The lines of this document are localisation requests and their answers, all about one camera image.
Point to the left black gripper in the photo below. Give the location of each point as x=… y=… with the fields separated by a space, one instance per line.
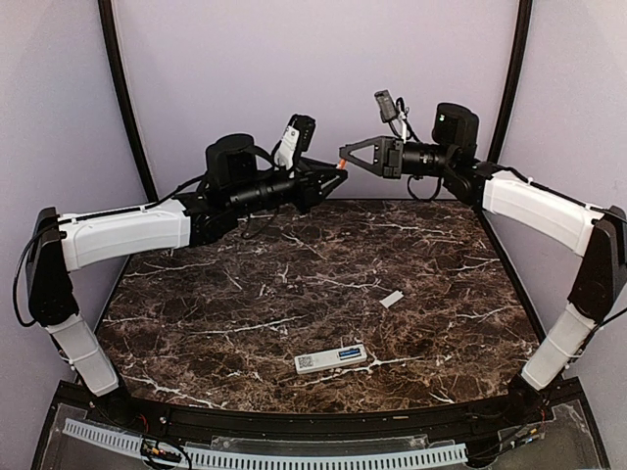
x=311 y=174

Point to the white slotted cable duct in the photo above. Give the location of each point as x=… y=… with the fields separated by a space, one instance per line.
x=239 y=453

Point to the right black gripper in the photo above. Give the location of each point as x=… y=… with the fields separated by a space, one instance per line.
x=388 y=153

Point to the black front rail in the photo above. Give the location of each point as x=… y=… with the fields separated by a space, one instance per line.
x=479 y=420

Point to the blue battery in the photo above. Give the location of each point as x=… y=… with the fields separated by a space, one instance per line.
x=352 y=352

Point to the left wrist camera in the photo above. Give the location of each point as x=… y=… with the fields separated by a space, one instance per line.
x=296 y=140

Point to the black frame post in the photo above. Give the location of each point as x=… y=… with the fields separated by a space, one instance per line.
x=114 y=55
x=514 y=69

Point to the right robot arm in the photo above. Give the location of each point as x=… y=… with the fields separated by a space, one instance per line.
x=596 y=235

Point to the white remote control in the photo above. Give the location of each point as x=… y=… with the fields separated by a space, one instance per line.
x=326 y=360

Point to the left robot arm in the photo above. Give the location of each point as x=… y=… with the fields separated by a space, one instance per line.
x=241 y=178

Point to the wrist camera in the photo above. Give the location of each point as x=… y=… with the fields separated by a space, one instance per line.
x=296 y=140
x=391 y=114

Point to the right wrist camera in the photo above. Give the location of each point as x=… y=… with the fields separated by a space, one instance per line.
x=391 y=114

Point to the white battery cover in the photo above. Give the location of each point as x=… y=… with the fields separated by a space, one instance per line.
x=392 y=298

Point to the left black frame post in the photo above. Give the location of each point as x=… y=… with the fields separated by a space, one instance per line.
x=114 y=55

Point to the right black frame post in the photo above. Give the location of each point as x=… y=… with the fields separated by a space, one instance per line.
x=514 y=69

